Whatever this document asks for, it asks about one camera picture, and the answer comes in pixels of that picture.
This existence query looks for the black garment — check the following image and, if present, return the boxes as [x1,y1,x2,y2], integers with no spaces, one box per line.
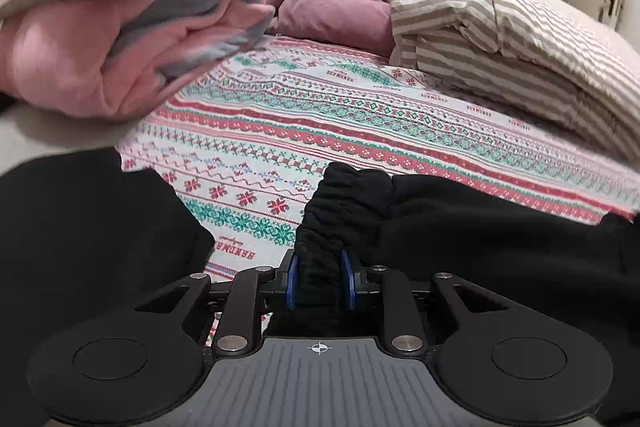
[0,151,217,427]

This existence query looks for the dark door handle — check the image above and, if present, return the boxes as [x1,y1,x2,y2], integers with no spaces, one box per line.
[598,0,623,26]

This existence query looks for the pink and grey blanket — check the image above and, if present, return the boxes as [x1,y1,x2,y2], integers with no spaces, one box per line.
[0,0,277,124]

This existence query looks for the patterned bedsheet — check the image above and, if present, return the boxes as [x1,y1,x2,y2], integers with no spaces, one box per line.
[114,34,640,348]

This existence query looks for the beige striped folded duvet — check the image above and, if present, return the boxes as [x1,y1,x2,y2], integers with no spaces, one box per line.
[386,0,640,164]

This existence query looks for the black pants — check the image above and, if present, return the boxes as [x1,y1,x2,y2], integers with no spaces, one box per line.
[270,162,640,425]

